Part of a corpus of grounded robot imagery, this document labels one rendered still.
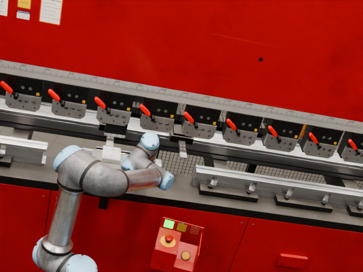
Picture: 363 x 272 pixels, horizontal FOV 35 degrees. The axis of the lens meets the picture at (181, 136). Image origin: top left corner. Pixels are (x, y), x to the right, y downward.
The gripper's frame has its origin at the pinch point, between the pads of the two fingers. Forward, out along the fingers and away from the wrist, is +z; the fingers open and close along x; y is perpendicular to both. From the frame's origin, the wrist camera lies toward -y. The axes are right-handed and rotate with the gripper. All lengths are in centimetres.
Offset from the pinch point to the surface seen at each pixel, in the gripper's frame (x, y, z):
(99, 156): 22.8, 4.9, 1.5
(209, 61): -18, 41, -40
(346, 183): -110, 34, 42
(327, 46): -66, 55, -49
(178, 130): -11.7, 33.6, 17.8
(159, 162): -5.1, 11.8, 11.4
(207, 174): -29.4, 11.0, 12.4
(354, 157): -98, 29, 0
